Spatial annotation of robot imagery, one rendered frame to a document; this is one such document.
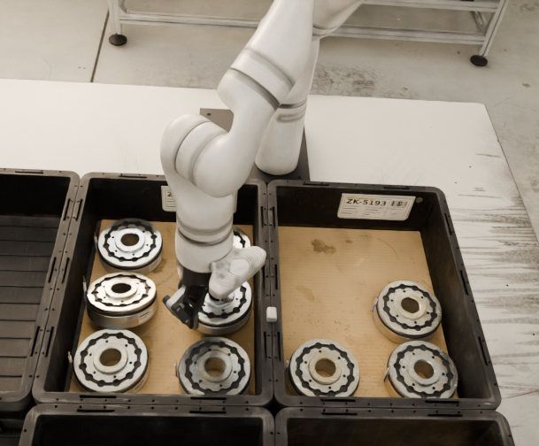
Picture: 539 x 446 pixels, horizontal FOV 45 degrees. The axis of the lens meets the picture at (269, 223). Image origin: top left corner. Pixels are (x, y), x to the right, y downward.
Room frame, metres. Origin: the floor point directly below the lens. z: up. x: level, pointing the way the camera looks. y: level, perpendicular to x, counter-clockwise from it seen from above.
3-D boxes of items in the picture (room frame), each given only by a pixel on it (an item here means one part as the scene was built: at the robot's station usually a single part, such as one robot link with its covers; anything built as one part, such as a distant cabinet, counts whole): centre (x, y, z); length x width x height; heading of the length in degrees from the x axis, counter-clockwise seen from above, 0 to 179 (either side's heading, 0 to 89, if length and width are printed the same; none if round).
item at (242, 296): (0.55, 0.06, 0.88); 0.10 x 0.10 x 0.01
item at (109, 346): (0.43, 0.20, 0.86); 0.05 x 0.05 x 0.01
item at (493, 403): (0.58, -0.16, 0.92); 0.40 x 0.30 x 0.02; 7
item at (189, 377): (0.44, 0.05, 0.86); 0.10 x 0.10 x 0.01
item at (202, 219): (0.53, 0.09, 1.14); 0.09 x 0.07 x 0.15; 55
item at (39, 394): (0.54, 0.14, 0.92); 0.40 x 0.30 x 0.02; 7
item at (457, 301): (0.58, -0.16, 0.87); 0.40 x 0.30 x 0.11; 7
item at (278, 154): (0.99, 0.00, 0.84); 0.09 x 0.09 x 0.17; 87
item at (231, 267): (0.51, 0.07, 1.05); 0.11 x 0.09 x 0.06; 54
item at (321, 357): (0.46, -0.11, 0.86); 0.05 x 0.05 x 0.01
